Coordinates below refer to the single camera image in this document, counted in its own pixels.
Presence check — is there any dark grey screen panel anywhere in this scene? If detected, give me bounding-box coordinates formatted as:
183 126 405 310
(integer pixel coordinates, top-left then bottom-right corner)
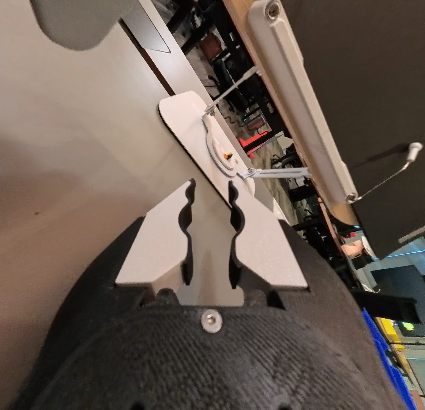
259 0 425 259

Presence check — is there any black office chair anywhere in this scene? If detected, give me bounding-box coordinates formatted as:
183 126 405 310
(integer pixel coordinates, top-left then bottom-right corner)
212 59 249 112

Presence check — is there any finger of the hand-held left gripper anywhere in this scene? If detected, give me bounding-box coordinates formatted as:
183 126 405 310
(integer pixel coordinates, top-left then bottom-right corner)
26 0 148 51

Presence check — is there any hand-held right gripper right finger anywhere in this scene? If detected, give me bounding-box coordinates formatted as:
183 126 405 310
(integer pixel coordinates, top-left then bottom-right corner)
228 180 309 298

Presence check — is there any red chair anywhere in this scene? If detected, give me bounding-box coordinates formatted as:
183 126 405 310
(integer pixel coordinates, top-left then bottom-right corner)
238 126 274 158

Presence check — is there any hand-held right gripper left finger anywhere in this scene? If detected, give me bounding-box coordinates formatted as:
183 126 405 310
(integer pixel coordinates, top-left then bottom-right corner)
114 178 196 296

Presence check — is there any blue storage bin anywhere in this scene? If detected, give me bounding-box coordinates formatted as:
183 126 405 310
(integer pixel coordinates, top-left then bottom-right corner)
362 309 415 410

